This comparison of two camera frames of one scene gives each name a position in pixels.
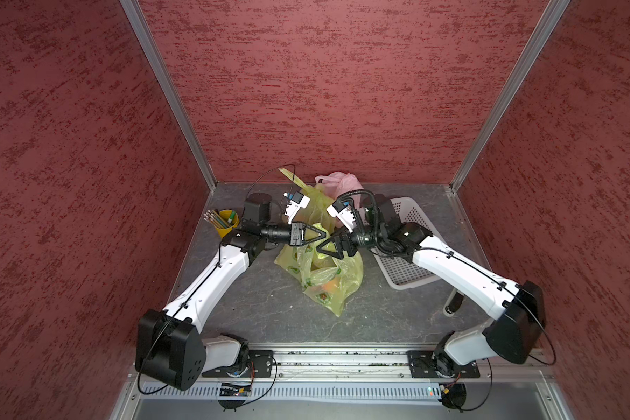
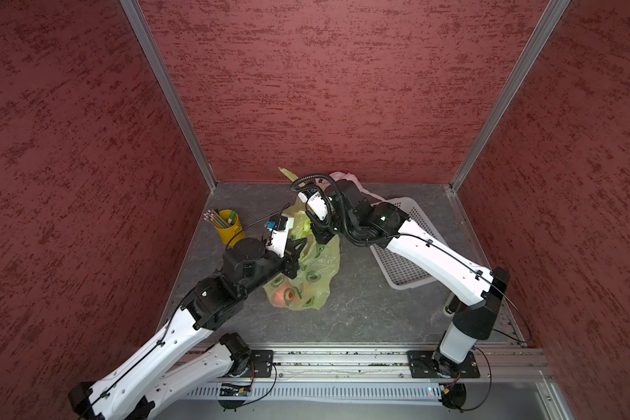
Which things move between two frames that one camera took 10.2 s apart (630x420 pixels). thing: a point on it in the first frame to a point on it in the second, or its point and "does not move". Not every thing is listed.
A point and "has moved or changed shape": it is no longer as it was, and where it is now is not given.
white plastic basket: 399,270 does not move
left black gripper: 297,234 to 289,269
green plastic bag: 327,278 has moved or changed shape
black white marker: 453,303 does not move
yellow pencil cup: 223,220 does not move
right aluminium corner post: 511,89 does not move
